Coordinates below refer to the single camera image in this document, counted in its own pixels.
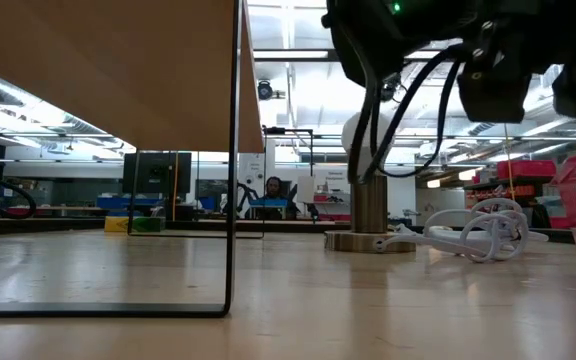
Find green yellow cardboard box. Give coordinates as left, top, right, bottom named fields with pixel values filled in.
left=103, top=215, right=166, bottom=234

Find blue storage bins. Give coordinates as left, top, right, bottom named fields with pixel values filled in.
left=96, top=194, right=164, bottom=217

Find white panel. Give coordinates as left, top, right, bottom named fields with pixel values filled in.
left=296, top=174, right=316, bottom=204

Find white power strip with cable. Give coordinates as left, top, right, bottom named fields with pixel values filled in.
left=373, top=197, right=550, bottom=265

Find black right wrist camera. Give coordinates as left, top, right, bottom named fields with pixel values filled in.
left=456, top=43, right=535, bottom=125

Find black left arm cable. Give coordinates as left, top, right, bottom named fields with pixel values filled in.
left=0, top=132, right=38, bottom=220

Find black overhead beam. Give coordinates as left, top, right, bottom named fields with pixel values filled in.
left=252, top=48, right=342, bottom=63

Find black stand frame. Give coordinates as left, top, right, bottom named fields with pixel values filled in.
left=262, top=126, right=316, bottom=221

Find black monitor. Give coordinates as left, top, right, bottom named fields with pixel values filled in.
left=121, top=151, right=193, bottom=196

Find wooden riser shelf black legs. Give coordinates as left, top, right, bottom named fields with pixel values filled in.
left=0, top=0, right=265, bottom=319

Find person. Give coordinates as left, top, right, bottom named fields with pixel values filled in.
left=262, top=174, right=299, bottom=220

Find thin yellow cord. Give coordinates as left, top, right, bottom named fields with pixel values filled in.
left=503, top=122, right=517, bottom=201

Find dark screen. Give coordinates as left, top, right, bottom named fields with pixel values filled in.
left=195, top=178, right=227, bottom=201

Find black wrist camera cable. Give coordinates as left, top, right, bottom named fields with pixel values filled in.
left=346, top=43, right=467, bottom=185

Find black overhead camera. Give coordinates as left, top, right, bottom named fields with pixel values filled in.
left=256, top=79, right=287, bottom=101
left=380, top=72, right=410, bottom=104

